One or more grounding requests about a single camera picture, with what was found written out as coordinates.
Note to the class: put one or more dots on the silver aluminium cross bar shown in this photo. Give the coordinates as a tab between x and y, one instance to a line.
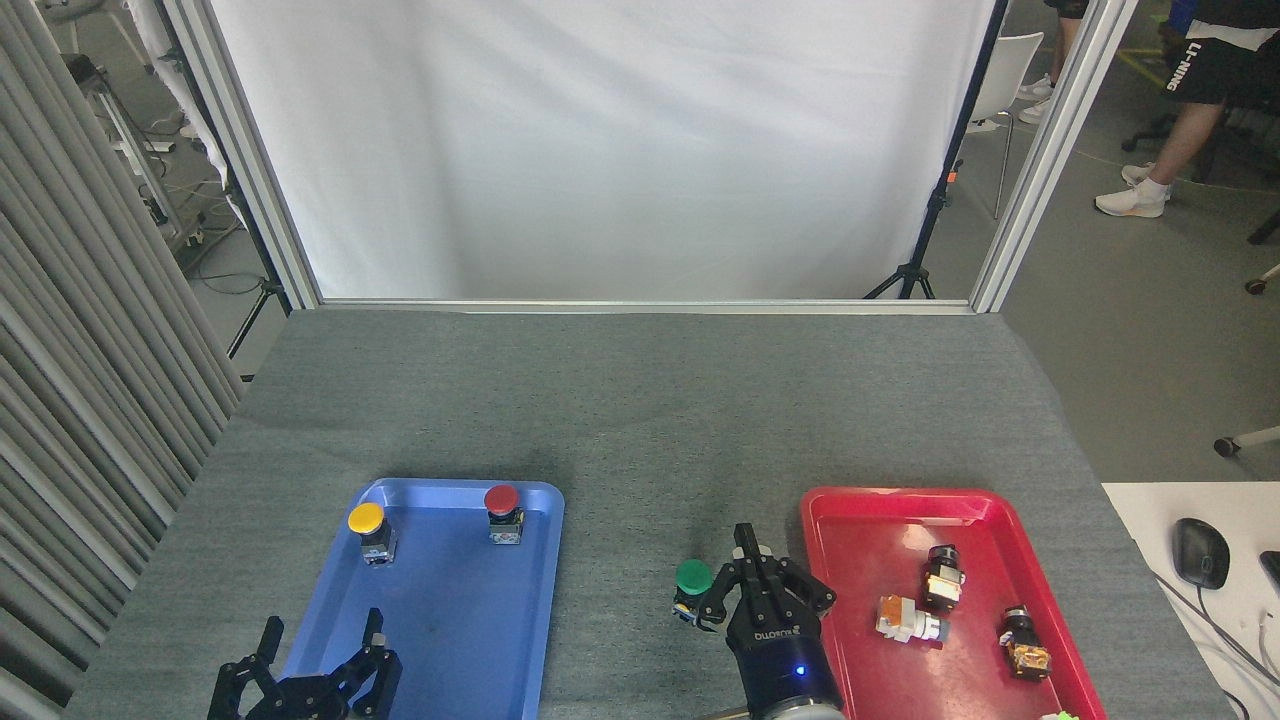
640	306

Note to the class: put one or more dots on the yellow push button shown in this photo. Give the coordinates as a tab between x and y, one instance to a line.
366	517

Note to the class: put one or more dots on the white chair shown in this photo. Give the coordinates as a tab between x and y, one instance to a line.
1005	70

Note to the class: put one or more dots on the black and orange switch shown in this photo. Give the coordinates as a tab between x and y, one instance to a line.
1025	645

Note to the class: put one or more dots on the metal rack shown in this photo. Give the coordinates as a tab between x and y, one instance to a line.
85	75

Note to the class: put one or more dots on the red plastic tray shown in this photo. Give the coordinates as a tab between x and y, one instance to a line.
870	560

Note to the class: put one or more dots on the silver aluminium post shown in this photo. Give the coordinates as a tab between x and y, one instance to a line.
245	150
1050	150

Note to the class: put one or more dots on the grey pleated curtain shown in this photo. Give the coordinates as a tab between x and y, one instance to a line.
80	400

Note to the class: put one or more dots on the blue plastic tray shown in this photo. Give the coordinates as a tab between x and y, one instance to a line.
470	620

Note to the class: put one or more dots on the white and orange switch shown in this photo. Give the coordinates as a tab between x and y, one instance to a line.
905	618

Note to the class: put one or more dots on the green push button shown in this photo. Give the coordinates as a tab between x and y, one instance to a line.
693	577

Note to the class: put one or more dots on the white backdrop cloth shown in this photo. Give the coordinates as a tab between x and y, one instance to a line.
600	150

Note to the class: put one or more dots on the white desk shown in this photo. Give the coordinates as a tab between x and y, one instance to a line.
1150	520

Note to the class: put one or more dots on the person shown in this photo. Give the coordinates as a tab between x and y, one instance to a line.
1190	120
1036	90

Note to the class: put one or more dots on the white chair leg with caster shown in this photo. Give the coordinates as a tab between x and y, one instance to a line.
1250	438

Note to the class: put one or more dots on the black tripod stand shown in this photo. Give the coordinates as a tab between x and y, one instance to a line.
268	290
935	205

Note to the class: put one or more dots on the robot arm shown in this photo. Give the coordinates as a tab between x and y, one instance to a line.
795	712

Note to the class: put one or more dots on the black computer mouse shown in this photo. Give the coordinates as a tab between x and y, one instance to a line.
1200	552

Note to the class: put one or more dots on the black and white switch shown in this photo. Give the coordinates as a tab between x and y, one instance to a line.
942	585

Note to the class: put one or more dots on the red push button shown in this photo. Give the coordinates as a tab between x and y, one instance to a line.
501	498

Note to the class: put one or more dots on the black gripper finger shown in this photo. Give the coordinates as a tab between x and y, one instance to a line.
735	590
785	582
370	680
240	685

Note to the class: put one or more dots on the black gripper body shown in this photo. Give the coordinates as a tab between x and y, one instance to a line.
295	705
780	650

